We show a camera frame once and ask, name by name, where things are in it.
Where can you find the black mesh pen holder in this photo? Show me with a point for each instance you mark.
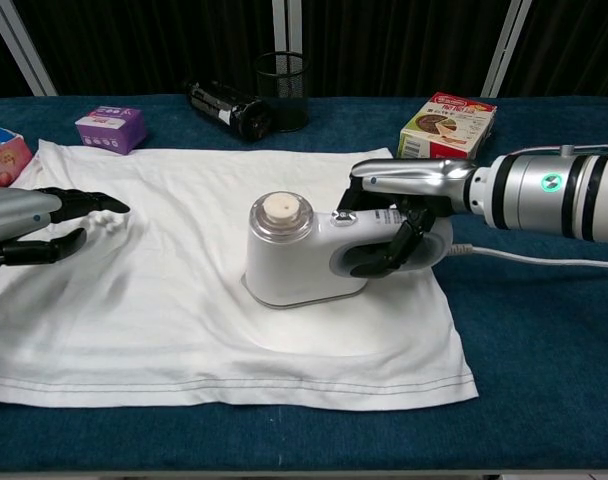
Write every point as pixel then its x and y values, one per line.
pixel 290 107

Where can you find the black curtain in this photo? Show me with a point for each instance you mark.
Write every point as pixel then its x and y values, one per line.
pixel 159 45

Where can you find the white metal frame post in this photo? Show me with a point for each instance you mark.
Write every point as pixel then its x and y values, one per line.
pixel 21 45
pixel 506 45
pixel 287 25

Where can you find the pink printed packet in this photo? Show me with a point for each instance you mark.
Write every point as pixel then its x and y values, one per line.
pixel 4 160

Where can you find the purple tissue packet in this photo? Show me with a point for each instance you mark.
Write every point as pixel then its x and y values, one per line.
pixel 111 130

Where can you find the red green food box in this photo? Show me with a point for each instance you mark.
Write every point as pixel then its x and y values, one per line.
pixel 444 130

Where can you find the white cloth garment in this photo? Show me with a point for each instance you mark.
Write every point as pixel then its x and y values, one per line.
pixel 184 330

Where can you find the white handheld steam iron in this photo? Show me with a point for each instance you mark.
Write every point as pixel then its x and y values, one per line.
pixel 279 260

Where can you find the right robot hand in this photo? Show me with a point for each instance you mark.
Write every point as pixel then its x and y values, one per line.
pixel 419 177

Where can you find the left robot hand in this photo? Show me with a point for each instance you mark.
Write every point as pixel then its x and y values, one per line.
pixel 14 212

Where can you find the blue towel table cover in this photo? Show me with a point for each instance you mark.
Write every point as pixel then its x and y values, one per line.
pixel 534 350

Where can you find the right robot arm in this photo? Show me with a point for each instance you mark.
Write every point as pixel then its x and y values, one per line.
pixel 524 192

